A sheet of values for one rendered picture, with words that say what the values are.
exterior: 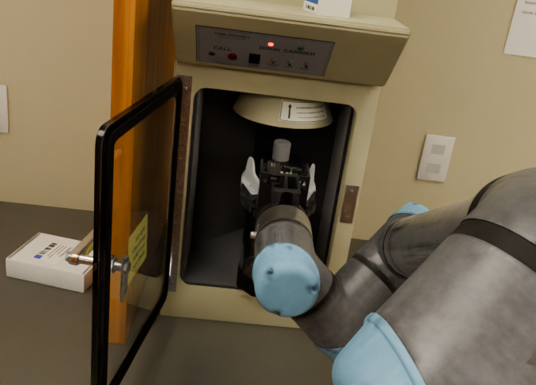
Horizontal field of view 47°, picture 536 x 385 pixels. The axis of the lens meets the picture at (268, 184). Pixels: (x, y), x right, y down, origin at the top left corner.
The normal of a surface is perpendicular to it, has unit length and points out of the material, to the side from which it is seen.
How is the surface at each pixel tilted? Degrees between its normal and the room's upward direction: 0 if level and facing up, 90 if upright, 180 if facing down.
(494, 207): 44
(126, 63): 90
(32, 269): 90
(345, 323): 71
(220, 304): 90
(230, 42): 135
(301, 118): 67
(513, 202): 31
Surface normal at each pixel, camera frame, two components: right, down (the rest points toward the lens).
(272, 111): -0.25, -0.07
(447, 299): -0.45, -0.62
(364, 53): -0.08, 0.92
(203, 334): 0.12, -0.92
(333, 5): 0.33, 0.39
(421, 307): -0.55, -0.70
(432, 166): 0.01, 0.38
